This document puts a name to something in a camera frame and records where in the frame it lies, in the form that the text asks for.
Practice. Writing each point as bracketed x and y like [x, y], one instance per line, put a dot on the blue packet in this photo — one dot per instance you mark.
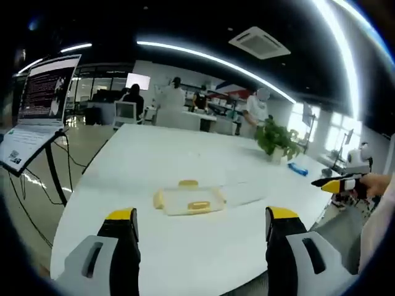
[297, 169]

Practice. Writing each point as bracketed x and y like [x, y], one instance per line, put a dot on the white office chair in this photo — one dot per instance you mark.
[125, 112]

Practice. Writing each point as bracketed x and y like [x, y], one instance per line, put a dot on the green potted plant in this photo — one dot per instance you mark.
[274, 137]

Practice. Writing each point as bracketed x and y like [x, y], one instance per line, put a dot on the long ceiling light strip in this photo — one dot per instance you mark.
[216, 60]

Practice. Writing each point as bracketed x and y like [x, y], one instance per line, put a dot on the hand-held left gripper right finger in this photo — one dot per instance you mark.
[296, 262]

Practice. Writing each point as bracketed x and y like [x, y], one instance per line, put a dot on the short ceiling light strip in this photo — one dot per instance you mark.
[75, 47]

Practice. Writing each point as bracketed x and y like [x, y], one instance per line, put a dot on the ceiling air conditioner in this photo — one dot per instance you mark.
[259, 41]

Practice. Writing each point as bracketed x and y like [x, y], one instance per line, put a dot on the black laptop stand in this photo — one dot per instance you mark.
[55, 172]

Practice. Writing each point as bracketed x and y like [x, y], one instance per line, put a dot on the clear container with yellow plastic buckles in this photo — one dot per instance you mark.
[189, 197]

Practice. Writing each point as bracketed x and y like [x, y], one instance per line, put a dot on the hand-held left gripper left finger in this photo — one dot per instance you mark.
[98, 262]

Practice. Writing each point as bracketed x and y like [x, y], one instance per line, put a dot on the wide ceiling light strip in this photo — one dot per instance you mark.
[342, 46]

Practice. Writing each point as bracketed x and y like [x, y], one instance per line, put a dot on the open laptop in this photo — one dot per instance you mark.
[46, 92]

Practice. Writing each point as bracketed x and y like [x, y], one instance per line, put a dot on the wall screen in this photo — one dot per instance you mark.
[139, 80]

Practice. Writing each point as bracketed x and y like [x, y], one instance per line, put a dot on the person's right hand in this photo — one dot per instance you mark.
[376, 183]

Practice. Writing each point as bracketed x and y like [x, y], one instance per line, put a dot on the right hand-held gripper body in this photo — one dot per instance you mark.
[358, 160]

